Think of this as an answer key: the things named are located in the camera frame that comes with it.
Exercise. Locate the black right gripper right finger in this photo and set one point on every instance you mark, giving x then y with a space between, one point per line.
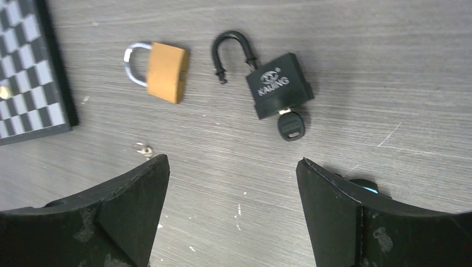
351 226

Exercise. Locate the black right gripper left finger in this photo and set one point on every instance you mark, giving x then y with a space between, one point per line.
111 224

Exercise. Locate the black head key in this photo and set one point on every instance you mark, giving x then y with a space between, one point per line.
291 126

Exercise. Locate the black Kaijing padlock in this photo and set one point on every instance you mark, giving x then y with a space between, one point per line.
277 85

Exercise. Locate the black white chessboard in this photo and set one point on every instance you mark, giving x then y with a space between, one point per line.
42 103

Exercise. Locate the brass padlock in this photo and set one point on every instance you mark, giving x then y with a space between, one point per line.
166 72

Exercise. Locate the cream chess pawn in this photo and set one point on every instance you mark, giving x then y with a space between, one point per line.
5 92

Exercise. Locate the small silver key with ring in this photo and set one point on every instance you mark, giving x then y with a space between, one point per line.
143 149

